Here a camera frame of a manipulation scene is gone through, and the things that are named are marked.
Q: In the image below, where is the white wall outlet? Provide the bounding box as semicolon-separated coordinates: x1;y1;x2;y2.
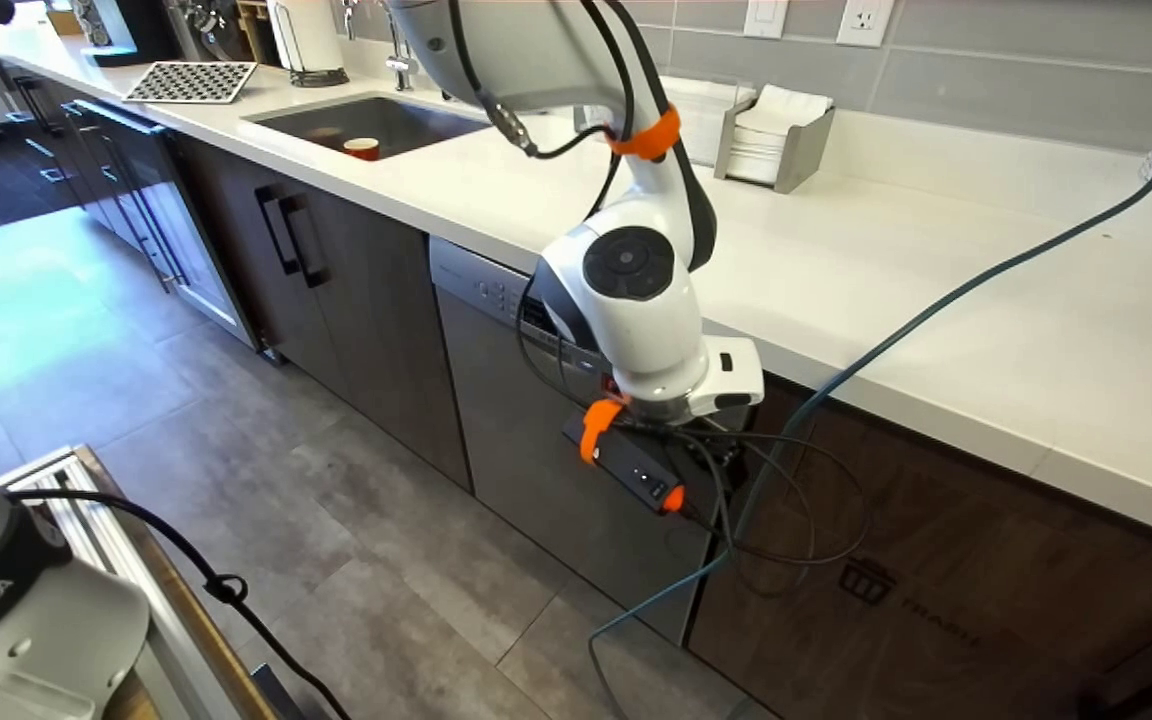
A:
837;0;895;49

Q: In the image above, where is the dark wood cabinet door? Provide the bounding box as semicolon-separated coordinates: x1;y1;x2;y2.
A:
688;405;1152;720
181;139;466;485

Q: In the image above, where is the steel napkin holder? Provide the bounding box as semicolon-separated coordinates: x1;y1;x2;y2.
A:
717;83;837;191

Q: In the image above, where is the black cabinet handle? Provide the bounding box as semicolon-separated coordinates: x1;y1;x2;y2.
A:
257;186;327;287

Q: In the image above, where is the kitchen sink basin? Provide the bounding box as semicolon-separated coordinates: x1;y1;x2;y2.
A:
257;96;484;160

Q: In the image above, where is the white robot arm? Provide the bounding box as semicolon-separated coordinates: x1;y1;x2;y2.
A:
384;0;762;516

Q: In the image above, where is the blue cable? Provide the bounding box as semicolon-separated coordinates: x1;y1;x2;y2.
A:
584;102;1152;696

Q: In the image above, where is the stainless steel dishwasher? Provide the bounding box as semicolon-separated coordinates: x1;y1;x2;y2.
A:
428;238;713;608

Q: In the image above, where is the black wrist camera orange mount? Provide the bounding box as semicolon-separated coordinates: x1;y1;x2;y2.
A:
564;396;688;516

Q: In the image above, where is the white red cup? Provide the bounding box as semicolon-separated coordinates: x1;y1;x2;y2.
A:
340;137;379;160

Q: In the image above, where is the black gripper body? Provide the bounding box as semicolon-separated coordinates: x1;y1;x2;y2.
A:
659;411;758;516

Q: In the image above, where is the dish drying rack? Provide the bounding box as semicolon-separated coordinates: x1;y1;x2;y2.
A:
129;58;257;102

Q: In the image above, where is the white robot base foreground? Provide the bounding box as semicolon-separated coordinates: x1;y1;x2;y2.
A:
0;491;147;720

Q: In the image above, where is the chrome faucet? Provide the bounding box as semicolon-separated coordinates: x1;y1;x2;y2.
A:
340;0;416;92

